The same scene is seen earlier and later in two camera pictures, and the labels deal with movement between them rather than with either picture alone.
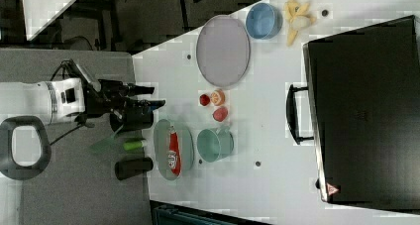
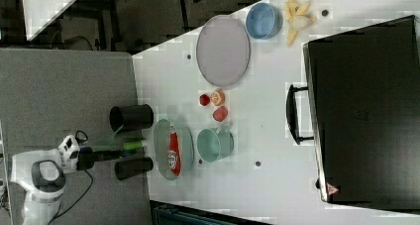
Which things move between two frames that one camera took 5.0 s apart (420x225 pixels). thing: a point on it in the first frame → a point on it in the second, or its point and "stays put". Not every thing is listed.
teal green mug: (214, 144) stays put
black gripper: (103, 97) → (87, 157)
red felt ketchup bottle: (173, 155) stays put
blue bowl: (263, 21) stays put
